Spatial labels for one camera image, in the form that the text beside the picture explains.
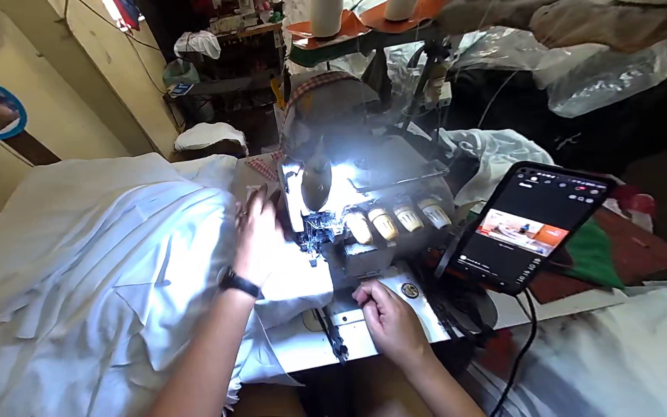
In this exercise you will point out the large whitish fabric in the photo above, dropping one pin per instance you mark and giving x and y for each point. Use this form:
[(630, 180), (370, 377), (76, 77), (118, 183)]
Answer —
[(623, 359)]

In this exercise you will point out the stool with white cover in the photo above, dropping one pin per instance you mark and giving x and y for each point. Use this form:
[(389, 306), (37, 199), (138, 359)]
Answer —
[(209, 136)]

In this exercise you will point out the person's legs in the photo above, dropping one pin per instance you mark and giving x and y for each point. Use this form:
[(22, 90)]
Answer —
[(371, 394)]

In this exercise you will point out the bin with plastic bag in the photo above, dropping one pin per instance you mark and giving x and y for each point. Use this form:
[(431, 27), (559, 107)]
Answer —
[(182, 72)]

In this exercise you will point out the clear plastic bag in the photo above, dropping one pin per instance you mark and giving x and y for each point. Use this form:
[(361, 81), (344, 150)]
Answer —
[(600, 81)]

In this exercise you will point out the cluttered background shelf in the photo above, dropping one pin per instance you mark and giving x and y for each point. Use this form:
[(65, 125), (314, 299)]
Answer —
[(246, 23)]

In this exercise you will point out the grey overlock sewing machine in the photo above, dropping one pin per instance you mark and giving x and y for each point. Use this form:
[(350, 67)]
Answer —
[(380, 168)]

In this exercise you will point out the red checkered fabric strip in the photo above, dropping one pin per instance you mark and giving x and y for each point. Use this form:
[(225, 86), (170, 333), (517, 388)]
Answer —
[(263, 169)]

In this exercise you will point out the orange thread stand plate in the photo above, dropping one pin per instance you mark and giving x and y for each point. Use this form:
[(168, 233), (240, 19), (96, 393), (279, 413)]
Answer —
[(426, 13), (354, 29)]

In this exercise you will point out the person's left fingers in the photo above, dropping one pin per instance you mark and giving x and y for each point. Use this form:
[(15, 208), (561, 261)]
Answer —
[(260, 205)]

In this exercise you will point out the white thread cone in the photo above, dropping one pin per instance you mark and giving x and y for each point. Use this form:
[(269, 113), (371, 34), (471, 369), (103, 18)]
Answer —
[(326, 17), (399, 10)]

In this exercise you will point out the blue printed packet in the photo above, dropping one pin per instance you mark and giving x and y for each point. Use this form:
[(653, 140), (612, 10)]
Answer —
[(181, 89)]

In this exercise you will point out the white fabric being sewn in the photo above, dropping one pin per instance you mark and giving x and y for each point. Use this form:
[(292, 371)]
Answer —
[(296, 281)]

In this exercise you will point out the green cloth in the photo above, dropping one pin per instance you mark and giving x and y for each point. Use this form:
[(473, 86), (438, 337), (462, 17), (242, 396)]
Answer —
[(594, 252)]

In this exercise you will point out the person's right hand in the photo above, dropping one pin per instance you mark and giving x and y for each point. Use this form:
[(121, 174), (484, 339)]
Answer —
[(394, 327)]

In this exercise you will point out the person's left forearm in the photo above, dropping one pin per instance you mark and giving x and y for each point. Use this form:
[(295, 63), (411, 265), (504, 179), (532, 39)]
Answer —
[(212, 353)]

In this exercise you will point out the person's right fingers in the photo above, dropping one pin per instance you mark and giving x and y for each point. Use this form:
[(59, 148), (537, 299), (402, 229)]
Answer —
[(368, 291)]

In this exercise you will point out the person's right forearm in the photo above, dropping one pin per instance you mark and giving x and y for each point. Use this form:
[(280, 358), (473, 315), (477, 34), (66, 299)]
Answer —
[(440, 385)]

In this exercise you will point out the red and blue cloth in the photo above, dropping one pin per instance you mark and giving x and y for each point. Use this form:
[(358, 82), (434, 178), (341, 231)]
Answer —
[(128, 14)]

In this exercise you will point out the white hanging cloth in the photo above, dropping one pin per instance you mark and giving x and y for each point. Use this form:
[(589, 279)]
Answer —
[(199, 44)]

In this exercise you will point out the pile of white garments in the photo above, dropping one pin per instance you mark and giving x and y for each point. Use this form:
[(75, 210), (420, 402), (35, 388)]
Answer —
[(107, 255)]

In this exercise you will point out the person's right thumb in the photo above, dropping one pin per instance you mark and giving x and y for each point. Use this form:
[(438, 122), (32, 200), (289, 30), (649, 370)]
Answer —
[(371, 317)]

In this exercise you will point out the person's left hand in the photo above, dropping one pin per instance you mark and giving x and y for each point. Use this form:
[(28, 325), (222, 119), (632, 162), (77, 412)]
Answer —
[(257, 246)]

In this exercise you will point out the black smartphone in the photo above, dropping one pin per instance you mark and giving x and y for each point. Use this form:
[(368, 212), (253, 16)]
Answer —
[(521, 229)]

